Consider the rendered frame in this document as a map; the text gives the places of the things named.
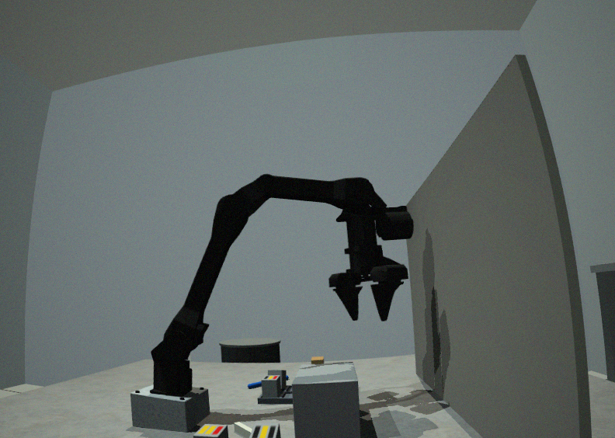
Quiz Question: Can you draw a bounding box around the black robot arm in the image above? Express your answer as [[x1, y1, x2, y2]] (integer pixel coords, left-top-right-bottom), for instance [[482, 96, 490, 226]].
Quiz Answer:
[[150, 174, 414, 397]]

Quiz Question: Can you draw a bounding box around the grey flat panel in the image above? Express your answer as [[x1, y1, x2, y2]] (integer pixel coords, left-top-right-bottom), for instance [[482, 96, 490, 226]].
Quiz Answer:
[[406, 54, 592, 438]]

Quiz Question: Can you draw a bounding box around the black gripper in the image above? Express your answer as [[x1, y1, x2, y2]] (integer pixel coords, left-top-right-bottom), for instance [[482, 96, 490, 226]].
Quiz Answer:
[[329, 239, 408, 322]]

